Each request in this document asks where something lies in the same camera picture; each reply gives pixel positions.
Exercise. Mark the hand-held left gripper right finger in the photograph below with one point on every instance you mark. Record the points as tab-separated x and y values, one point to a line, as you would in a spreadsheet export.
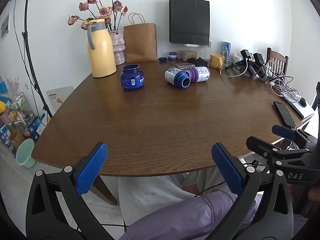
227	171

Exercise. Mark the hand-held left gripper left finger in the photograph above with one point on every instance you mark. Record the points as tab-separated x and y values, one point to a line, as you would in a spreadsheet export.
92	171

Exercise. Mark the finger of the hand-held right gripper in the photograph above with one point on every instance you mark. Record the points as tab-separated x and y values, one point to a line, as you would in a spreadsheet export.
262	148
283	132

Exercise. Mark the clear plastic cup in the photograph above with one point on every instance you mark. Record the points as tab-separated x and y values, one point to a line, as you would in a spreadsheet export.
183	66

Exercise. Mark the person's right hand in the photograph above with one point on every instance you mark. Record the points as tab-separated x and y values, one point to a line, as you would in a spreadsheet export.
315	194

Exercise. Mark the black phone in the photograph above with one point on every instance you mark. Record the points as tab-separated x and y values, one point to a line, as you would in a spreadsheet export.
284	115

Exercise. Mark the wooden table leg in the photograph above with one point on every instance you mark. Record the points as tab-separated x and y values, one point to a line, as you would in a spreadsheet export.
103	190

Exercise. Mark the silver laptop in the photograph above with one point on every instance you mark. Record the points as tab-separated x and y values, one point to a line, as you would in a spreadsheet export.
303	110

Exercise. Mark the black adapter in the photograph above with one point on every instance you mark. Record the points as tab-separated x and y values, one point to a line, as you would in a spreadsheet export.
303	101

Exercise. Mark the white charger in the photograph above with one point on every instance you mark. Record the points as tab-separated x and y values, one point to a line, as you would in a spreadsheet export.
292	97

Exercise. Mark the person's grey pants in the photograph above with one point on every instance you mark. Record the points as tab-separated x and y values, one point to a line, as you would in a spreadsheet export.
150	197

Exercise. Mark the green plastic basin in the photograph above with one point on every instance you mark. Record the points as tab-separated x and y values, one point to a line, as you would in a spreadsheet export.
25	152

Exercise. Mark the blue box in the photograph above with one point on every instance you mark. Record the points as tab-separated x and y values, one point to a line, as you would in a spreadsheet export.
36	127

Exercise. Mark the wooden chair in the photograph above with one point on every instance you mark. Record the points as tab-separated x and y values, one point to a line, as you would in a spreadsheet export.
277	58

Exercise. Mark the cardboard box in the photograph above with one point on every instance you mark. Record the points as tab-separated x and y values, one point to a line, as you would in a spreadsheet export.
16	138

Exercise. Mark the clear glass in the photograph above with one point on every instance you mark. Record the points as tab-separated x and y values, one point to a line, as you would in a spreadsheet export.
229	58

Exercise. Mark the purple bottle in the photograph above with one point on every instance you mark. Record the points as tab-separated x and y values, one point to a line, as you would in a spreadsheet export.
200	73

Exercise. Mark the yellow mug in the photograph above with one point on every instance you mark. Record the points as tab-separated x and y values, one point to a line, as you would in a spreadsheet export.
216	60

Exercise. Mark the dark blue jar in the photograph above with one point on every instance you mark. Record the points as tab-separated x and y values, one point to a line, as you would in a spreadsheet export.
132	78

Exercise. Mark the blue carton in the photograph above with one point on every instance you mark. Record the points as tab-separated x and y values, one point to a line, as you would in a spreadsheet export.
226	47

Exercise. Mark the black cloth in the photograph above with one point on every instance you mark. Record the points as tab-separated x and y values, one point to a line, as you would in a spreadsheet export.
200	61

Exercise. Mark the clear water bottle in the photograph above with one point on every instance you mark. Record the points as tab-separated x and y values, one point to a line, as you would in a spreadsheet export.
208	51

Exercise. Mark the white bottle with blue neck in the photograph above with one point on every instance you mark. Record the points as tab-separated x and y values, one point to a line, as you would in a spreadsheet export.
172	75

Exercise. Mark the yellow thermos jug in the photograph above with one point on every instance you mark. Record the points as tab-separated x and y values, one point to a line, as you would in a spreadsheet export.
101	55

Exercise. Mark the beige sponge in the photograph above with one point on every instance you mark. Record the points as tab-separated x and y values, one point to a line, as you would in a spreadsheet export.
189	55

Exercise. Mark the small purple lid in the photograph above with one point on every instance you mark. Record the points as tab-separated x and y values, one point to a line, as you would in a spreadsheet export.
172	56

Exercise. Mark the pale pink vase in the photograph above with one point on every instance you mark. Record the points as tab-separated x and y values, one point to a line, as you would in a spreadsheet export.
118	45

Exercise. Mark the blue lid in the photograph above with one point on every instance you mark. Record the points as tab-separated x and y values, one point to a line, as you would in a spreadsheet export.
162	59

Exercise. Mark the black light stand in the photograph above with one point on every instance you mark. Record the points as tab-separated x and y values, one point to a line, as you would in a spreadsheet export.
28	55

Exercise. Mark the brown paper bag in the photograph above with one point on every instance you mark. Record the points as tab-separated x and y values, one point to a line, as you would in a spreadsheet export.
140	42

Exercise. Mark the black paper bag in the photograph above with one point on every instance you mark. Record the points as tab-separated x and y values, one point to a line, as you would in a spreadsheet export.
188	17

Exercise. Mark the dried pink rose bouquet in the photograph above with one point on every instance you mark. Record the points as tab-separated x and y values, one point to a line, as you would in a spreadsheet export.
103	11

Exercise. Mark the colourful wall drawing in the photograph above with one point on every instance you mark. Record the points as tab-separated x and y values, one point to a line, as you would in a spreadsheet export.
7	85

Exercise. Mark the wall picture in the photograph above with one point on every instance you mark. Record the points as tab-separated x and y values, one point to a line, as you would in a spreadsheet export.
5	26

